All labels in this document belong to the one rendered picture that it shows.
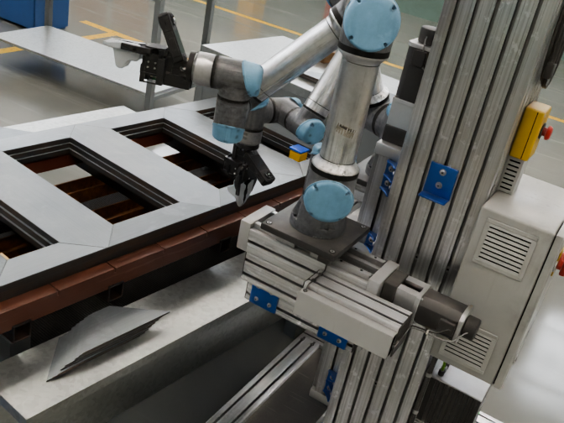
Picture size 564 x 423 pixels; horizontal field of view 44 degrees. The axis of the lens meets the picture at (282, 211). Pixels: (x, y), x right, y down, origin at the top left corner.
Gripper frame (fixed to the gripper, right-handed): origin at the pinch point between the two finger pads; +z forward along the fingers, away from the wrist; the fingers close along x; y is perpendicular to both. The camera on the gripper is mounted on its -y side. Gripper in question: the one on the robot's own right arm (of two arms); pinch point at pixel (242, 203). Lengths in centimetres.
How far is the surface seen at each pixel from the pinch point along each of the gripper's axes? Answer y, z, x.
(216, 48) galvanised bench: 95, -13, -85
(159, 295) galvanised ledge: 2.5, 24.5, 28.2
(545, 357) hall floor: -76, 92, -158
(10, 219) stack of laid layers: 40, 9, 54
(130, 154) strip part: 53, 6, -1
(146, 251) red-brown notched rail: 6.7, 9.9, 31.6
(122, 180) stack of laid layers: 44.4, 9.2, 9.4
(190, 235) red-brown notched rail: 6.1, 9.9, 14.4
